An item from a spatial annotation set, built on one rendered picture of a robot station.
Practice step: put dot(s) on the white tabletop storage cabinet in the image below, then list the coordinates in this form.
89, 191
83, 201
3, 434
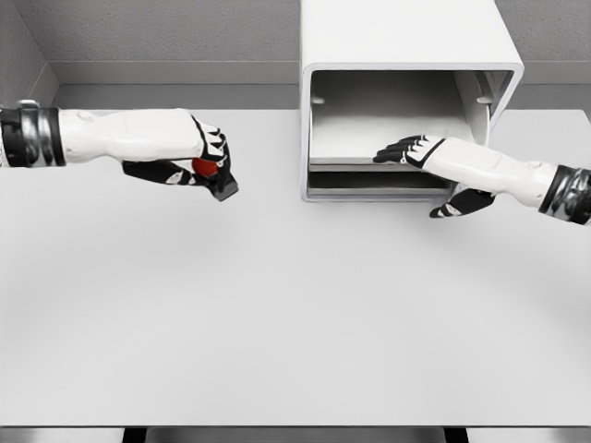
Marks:
397, 37

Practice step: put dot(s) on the grey load switch red knob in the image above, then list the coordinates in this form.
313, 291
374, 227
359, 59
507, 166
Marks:
224, 187

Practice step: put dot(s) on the white cabinet drawer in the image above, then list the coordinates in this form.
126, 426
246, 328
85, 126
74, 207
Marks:
369, 138

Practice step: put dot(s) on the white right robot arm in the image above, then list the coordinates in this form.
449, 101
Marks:
531, 177

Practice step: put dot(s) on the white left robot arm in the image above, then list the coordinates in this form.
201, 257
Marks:
88, 134

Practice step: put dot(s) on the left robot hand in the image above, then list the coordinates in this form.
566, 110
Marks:
161, 136

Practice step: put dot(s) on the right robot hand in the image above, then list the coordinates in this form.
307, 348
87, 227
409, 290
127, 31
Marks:
466, 161

